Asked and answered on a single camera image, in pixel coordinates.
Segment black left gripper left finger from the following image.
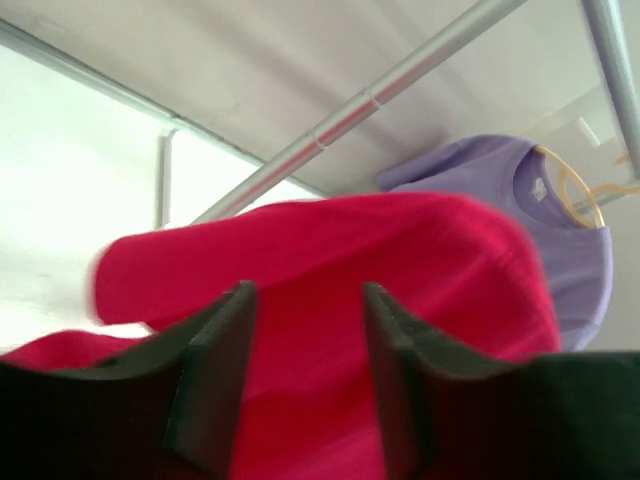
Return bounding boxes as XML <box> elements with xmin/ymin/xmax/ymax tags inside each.
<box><xmin>1</xmin><ymin>282</ymin><xmax>256</xmax><ymax>479</ymax></box>

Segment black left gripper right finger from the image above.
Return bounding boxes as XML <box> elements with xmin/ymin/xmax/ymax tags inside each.
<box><xmin>364</xmin><ymin>283</ymin><xmax>639</xmax><ymax>480</ymax></box>

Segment red t-shirt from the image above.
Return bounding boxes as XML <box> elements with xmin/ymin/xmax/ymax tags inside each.
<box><xmin>1</xmin><ymin>193</ymin><xmax>561</xmax><ymax>479</ymax></box>

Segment purple t-shirt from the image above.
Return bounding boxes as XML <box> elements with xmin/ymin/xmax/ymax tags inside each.
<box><xmin>377</xmin><ymin>135</ymin><xmax>614</xmax><ymax>351</ymax></box>

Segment wooden hanger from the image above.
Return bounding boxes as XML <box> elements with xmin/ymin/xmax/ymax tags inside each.
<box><xmin>534</xmin><ymin>145</ymin><xmax>639</xmax><ymax>229</ymax></box>

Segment white metal clothes rack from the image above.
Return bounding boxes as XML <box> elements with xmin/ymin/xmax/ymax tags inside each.
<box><xmin>167</xmin><ymin>1</ymin><xmax>632</xmax><ymax>195</ymax></box>

